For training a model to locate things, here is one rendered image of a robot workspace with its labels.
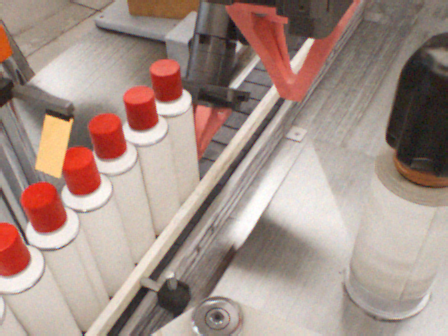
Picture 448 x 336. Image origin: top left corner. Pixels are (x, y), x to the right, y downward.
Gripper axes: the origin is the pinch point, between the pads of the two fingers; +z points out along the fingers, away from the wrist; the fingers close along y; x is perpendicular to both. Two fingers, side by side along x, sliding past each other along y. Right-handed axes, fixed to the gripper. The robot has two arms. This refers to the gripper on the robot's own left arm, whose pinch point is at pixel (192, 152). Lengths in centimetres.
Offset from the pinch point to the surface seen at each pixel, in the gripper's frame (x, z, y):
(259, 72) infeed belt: 24.7, -11.6, -2.5
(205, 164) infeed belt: 5.8, 2.2, -0.3
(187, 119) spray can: -8.6, -5.2, 2.7
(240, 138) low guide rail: 6.6, -2.5, 3.7
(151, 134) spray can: -14.6, -3.5, 1.9
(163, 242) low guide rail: -10.0, 9.4, 3.4
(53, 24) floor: 171, -15, -181
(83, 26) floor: 174, -17, -163
